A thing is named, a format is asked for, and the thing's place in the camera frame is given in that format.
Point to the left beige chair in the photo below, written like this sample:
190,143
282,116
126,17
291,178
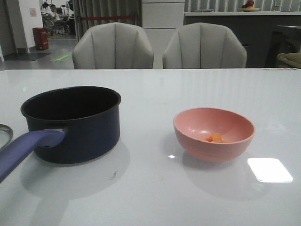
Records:
113,46

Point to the orange ham pieces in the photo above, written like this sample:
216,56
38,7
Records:
215,138

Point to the dark blue saucepan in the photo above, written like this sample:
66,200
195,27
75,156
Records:
66,126

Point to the white drawer cabinet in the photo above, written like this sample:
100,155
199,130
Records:
157,14

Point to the fruit plate on counter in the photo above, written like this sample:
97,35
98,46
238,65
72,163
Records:
249,7

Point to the beige chair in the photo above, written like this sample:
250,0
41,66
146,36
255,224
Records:
204,46
113,46

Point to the pink plastic bowl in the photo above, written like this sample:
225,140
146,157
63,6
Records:
193,124

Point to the olive cushion seat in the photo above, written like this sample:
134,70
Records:
289,60

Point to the grey pleated curtain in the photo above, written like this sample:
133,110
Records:
96,8

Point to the grey kitchen counter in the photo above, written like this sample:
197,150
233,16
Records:
253,29

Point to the red barrier belt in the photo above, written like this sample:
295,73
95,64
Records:
107,18

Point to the glass pot lid blue knob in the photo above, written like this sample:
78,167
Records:
6,135

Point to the seated person in white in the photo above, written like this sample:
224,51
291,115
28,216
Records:
50,16

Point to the right beige chair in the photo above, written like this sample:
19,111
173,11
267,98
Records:
204,46

